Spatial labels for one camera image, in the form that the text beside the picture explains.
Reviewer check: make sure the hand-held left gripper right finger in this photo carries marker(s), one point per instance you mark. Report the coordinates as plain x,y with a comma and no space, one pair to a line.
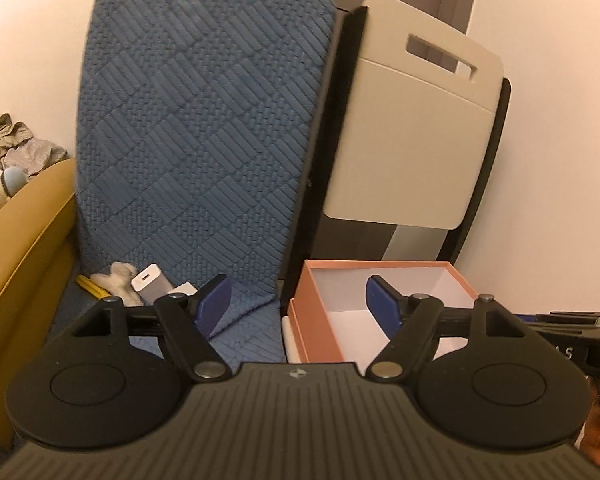
382,305

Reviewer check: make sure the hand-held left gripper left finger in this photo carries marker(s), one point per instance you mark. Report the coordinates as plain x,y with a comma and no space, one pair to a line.
214,305

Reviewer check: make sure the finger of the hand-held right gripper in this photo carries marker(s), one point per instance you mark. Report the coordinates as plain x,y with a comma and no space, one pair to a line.
580,316
555,323

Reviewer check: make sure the pink cardboard box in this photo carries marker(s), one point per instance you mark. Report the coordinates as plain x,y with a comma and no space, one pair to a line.
320,310

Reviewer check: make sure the white power adapter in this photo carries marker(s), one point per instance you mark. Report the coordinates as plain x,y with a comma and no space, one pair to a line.
150,285

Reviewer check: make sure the small white plush toy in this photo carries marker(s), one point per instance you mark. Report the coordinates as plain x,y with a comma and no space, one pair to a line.
114,280

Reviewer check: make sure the blue quilted seat cushion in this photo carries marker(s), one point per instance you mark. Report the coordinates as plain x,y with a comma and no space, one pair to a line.
195,135

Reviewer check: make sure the beige folding chair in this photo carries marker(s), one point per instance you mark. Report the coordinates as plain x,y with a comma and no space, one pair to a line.
410,135

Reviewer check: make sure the mustard yellow sofa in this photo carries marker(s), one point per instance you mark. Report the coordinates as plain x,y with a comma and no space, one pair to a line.
15,270

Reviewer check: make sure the grey crumpled jacket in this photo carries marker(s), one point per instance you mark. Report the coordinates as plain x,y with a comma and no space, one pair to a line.
10,140

